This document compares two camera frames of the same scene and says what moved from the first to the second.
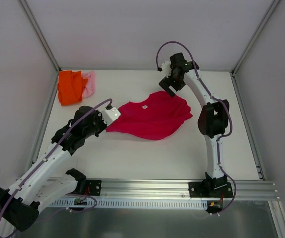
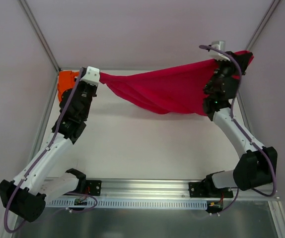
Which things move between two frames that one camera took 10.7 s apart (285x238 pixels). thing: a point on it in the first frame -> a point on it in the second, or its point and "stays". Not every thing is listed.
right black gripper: [169, 82] -> [233, 62]
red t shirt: [156, 118] -> [179, 89]
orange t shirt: [70, 87] stays
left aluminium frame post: [39, 32] stays
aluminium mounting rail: [179, 188] stays
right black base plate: [210, 190] stays
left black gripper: [101, 124] -> [83, 87]
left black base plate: [93, 187] stays
